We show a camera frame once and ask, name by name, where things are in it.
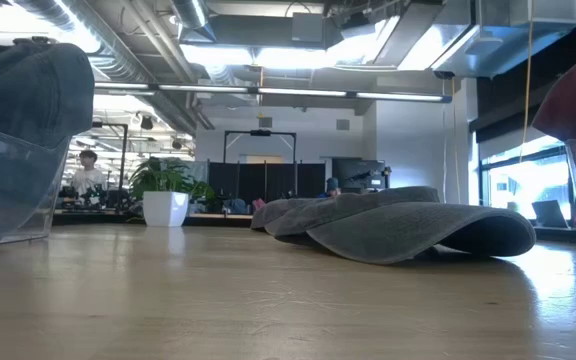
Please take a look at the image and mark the green plant in white pot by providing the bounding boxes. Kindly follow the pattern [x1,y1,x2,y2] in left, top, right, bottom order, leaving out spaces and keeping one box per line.
[127,156,217,229]

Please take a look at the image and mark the black computer monitor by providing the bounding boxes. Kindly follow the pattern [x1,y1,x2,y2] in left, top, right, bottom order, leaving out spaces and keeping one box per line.
[331,157,393,194]

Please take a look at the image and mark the long ceiling light bar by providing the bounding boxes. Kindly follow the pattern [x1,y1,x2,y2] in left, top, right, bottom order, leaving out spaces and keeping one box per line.
[92,81,453,104]

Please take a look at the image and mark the yellow hanging cable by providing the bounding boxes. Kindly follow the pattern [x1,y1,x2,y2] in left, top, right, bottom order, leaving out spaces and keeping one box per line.
[519,0,534,164]

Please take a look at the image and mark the black rig frame with camera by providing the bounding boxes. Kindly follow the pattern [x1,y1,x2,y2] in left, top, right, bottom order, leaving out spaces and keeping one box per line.
[223,129,298,201]

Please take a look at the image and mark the black partition panels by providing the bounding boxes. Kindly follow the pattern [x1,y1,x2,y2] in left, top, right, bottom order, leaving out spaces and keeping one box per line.
[207,160,327,204]

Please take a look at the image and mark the black background robot arms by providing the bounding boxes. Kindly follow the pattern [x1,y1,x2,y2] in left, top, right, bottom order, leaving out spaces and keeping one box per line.
[60,184,119,211]

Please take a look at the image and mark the seated person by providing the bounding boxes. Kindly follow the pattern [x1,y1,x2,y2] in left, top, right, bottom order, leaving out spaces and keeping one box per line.
[317,176,342,199]

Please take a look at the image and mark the open grey laptop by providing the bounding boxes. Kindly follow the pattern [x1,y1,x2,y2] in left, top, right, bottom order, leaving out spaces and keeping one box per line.
[531,199,570,230]

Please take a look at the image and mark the large grey cap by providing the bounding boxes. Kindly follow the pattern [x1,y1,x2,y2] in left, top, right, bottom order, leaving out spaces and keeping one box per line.
[0,41,96,151]

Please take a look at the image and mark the standing person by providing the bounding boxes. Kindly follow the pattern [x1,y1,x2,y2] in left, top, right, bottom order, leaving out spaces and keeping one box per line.
[70,149,109,197]

